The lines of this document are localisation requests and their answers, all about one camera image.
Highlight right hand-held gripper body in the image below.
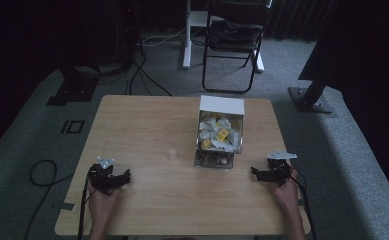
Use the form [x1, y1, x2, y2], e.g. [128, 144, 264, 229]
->
[265, 150, 298, 188]

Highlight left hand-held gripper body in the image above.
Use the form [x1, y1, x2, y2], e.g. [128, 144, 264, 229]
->
[88, 156, 120, 196]

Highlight person's left hand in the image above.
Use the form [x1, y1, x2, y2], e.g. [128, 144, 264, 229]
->
[87, 181, 124, 218]

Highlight person's right hand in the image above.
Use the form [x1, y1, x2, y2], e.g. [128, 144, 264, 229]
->
[270, 168, 300, 212]

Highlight pile of white yellow sachets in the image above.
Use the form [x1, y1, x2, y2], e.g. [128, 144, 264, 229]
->
[198, 112, 242, 153]

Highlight white box with clear drawer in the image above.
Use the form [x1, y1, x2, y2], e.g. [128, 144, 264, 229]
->
[193, 95, 246, 171]

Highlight black stand with bolted foot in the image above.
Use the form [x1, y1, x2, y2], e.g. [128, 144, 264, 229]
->
[287, 77, 334, 115]

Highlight black stand base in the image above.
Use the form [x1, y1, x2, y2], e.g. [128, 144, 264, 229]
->
[46, 64, 100, 107]

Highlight black folding chair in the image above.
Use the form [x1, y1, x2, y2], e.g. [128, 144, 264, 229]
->
[201, 0, 273, 95]

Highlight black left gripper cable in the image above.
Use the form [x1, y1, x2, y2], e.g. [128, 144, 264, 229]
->
[77, 168, 98, 240]

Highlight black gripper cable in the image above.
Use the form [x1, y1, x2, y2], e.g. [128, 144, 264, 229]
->
[77, 168, 98, 240]
[281, 165, 318, 240]

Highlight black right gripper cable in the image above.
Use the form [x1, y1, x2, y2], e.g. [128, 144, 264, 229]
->
[281, 165, 318, 240]

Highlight black looped floor cable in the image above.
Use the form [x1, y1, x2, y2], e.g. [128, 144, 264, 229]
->
[22, 159, 75, 240]

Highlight black floor cables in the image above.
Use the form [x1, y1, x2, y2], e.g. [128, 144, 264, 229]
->
[96, 49, 174, 98]

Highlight white floor cables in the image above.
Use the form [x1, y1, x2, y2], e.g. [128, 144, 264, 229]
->
[141, 25, 206, 48]

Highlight white desk frame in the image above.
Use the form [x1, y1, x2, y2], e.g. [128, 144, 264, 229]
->
[182, 0, 266, 74]

